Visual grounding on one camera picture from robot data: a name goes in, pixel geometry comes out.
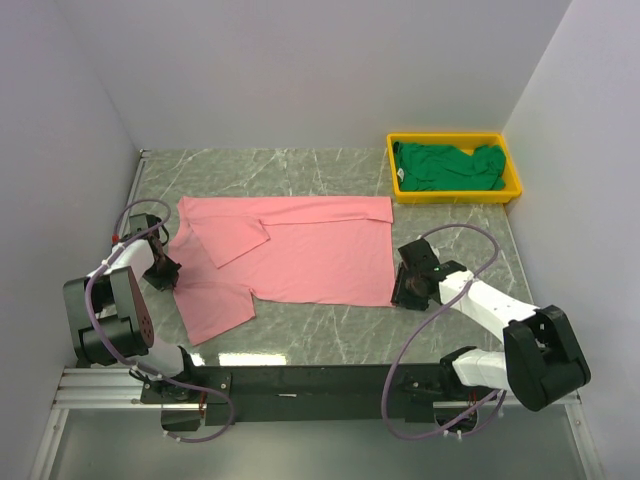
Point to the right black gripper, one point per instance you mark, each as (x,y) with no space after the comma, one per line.
(400,293)

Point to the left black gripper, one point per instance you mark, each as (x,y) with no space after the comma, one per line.
(168,279)

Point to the pink t shirt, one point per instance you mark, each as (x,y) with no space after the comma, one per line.
(334,250)

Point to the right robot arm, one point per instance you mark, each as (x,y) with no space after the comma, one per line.
(541,360)

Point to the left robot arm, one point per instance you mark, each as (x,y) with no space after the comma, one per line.
(108,317)

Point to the green t shirt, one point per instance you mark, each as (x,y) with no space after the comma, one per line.
(432,168)

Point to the yellow plastic bin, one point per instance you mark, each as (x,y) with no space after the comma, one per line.
(466,142)

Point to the black base beam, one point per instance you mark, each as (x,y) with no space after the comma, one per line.
(337,392)

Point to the aluminium frame rail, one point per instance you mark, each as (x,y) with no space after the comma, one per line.
(100,389)

